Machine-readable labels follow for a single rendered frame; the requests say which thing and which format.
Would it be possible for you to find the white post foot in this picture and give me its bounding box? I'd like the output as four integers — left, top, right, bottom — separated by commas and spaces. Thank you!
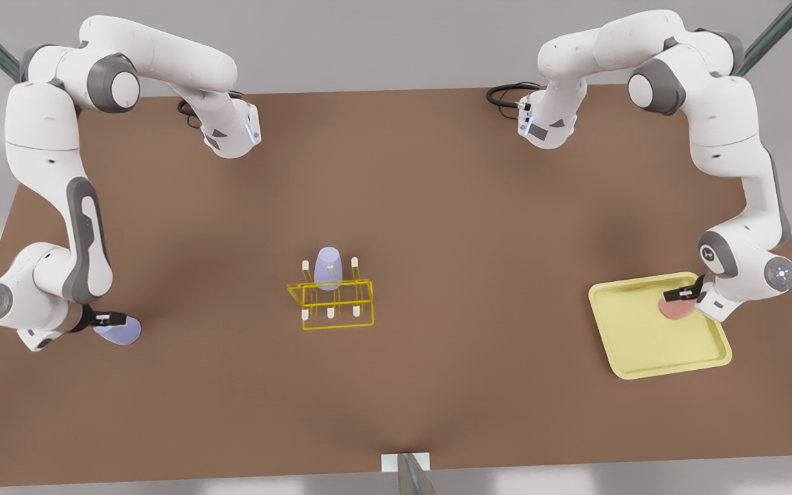
381, 452, 432, 473

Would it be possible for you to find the lavender cup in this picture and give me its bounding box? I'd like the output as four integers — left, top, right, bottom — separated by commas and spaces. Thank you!
313, 247, 344, 292
93, 318, 142, 347

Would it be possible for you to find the yellow wire cup rack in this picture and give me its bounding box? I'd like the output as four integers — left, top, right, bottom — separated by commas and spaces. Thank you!
287, 257, 375, 331

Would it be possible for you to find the black cable loop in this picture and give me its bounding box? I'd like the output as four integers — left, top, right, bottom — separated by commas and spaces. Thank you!
177, 90, 245, 129
486, 82, 542, 122

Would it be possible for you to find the pink cup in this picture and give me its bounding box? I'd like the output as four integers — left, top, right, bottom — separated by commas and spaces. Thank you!
658, 293, 701, 320

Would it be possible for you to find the yellow tray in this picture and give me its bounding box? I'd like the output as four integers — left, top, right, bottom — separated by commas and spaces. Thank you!
588, 272, 734, 380

